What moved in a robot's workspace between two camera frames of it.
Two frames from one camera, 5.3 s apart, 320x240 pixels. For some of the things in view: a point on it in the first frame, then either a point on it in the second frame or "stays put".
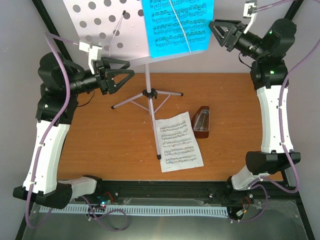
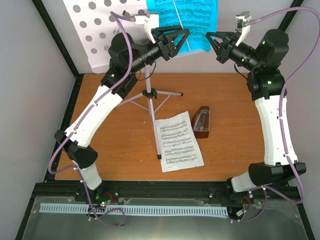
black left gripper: (107, 84) → (166, 46)
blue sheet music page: (177, 27) stays put
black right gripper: (229, 25) → (222, 50)
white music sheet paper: (178, 146) stays put
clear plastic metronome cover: (202, 122) stays put
